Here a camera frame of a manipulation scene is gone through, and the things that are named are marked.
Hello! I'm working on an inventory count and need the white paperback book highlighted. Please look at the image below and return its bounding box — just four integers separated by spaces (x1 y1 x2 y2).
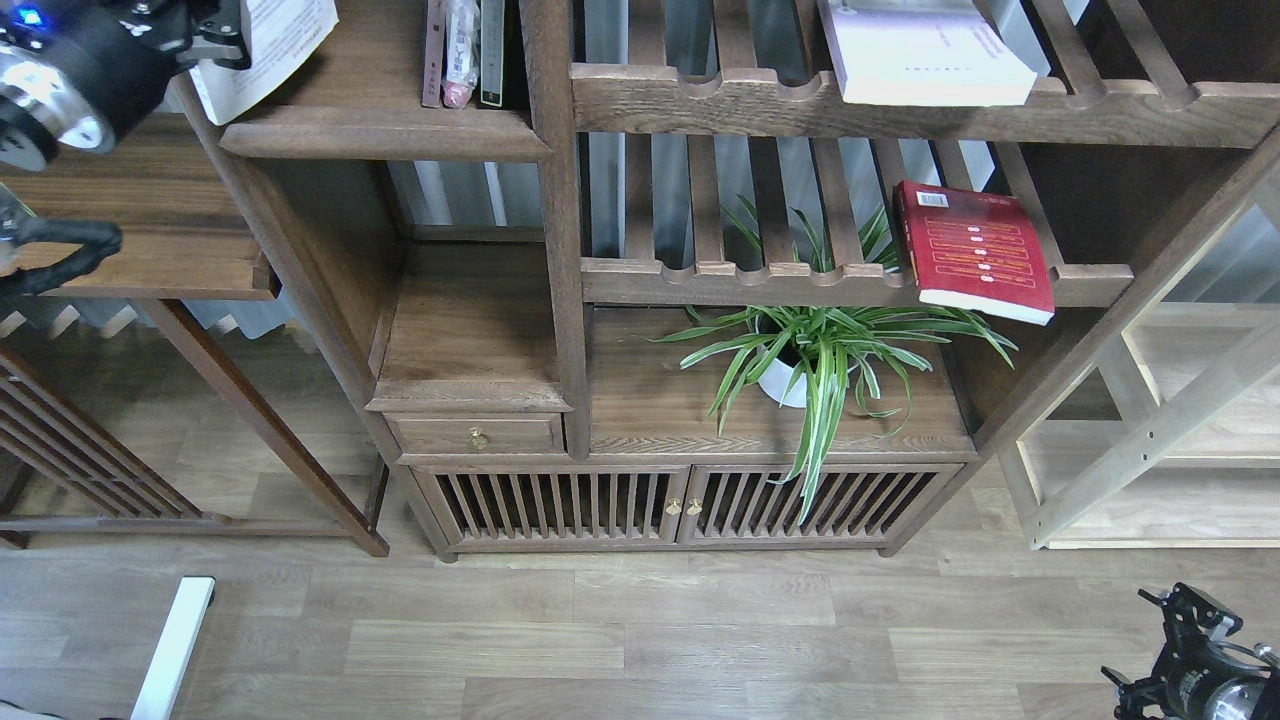
817 1 1038 108

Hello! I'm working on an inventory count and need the dark wooden bookshelf cabinet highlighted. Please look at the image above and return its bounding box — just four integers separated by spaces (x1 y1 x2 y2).
174 1 1277 560

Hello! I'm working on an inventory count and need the slatted cabinet door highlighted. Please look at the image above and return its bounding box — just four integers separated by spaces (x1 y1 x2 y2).
677 462 961 553
412 465 690 553

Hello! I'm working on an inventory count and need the white pink upright book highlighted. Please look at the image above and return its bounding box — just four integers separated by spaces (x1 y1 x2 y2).
442 1 480 109

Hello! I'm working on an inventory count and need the red hardcover book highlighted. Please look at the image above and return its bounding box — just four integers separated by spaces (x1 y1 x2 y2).
893 179 1056 325

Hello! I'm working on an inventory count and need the yellow green cover book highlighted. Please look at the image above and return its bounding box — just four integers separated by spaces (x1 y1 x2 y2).
189 1 339 126

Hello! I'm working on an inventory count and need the right slatted cabinet door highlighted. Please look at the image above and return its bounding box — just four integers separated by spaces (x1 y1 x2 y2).
677 462 961 553

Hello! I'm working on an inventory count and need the dark wooden side table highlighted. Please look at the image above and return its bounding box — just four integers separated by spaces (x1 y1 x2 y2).
3 113 389 557

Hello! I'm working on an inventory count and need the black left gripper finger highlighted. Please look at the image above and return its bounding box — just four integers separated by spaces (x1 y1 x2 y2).
186 0 252 70

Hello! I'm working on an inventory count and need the white metal leg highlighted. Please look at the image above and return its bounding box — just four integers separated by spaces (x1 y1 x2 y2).
131 575 216 719

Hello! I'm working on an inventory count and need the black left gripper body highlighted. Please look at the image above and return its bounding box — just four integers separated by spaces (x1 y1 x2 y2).
1 1 206 156

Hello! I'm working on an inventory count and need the white plant pot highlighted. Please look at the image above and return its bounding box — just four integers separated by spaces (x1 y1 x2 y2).
750 307 869 407

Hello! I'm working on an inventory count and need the brown spine upright book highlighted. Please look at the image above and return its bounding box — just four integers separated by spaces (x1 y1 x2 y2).
421 0 447 108

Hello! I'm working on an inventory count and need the light wooden shelf unit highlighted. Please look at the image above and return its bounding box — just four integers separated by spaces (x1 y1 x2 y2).
998 190 1279 550

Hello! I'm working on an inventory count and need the left slatted cabinet door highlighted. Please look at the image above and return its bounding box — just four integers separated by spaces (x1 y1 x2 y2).
412 465 690 553

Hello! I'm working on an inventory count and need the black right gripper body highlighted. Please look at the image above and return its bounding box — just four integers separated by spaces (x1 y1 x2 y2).
1160 641 1279 719

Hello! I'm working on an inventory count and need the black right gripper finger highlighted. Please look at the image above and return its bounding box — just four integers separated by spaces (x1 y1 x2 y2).
1100 665 1172 719
1138 582 1245 666

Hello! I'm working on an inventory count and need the green spider plant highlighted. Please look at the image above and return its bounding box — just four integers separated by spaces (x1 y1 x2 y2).
650 196 1021 525

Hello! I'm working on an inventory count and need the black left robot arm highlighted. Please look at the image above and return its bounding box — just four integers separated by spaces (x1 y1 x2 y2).
3 1 253 299

